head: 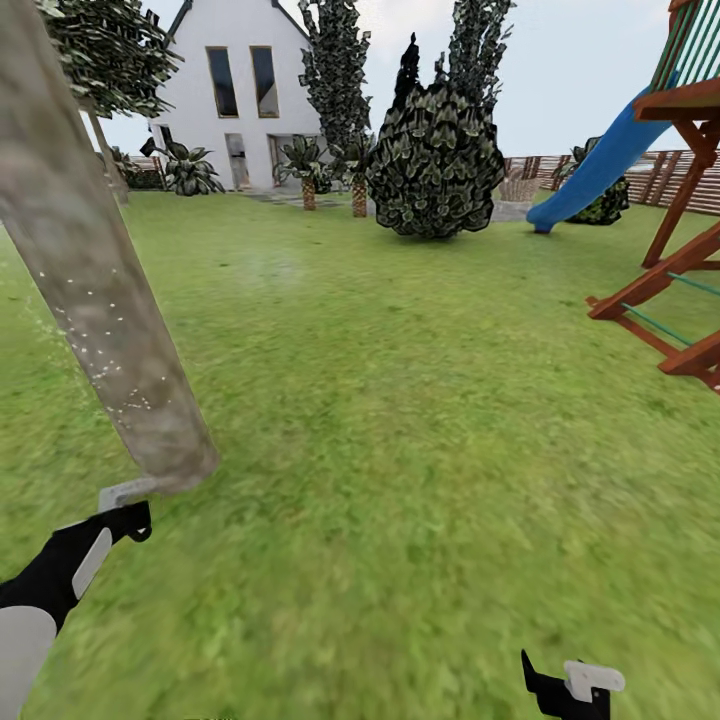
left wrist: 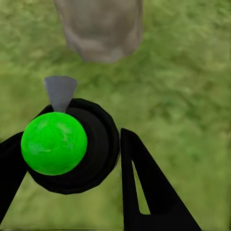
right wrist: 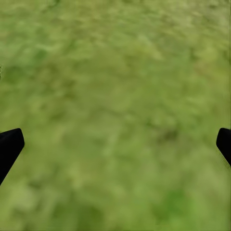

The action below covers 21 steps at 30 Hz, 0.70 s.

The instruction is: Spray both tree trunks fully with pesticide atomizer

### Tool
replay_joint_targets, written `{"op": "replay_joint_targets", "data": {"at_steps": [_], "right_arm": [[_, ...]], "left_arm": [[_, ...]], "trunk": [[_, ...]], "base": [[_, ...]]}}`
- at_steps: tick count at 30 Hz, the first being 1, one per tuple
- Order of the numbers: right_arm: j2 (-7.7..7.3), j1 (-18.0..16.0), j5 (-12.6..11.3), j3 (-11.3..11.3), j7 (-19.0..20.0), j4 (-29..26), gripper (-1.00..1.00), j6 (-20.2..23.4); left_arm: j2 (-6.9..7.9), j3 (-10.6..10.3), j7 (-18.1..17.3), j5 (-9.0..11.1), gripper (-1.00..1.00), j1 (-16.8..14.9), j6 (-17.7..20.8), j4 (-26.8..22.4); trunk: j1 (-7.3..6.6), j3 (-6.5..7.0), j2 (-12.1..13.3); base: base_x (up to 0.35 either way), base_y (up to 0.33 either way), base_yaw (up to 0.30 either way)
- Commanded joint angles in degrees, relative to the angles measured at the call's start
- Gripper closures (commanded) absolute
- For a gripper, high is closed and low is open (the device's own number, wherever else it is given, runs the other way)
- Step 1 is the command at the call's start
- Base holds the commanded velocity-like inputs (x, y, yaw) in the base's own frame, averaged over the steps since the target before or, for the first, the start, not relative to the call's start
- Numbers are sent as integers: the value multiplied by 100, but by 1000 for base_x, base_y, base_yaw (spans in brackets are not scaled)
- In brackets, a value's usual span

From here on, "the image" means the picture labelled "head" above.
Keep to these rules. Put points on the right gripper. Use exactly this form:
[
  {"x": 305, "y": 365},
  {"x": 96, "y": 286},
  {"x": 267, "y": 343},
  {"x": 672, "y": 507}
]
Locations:
[{"x": 554, "y": 699}]

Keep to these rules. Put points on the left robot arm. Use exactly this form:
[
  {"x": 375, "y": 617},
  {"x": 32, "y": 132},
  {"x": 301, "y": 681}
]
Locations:
[{"x": 33, "y": 605}]

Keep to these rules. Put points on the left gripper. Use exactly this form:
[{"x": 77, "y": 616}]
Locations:
[{"x": 131, "y": 517}]

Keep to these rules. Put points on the pesticide atomizer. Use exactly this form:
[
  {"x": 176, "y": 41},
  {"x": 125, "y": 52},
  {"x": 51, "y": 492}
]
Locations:
[{"x": 141, "y": 535}]

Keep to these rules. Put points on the fixed window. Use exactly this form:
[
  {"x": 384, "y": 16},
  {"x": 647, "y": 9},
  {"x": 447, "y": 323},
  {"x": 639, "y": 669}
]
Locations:
[{"x": 238, "y": 162}]

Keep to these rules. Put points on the garden chair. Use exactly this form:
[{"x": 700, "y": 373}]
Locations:
[{"x": 519, "y": 191}]

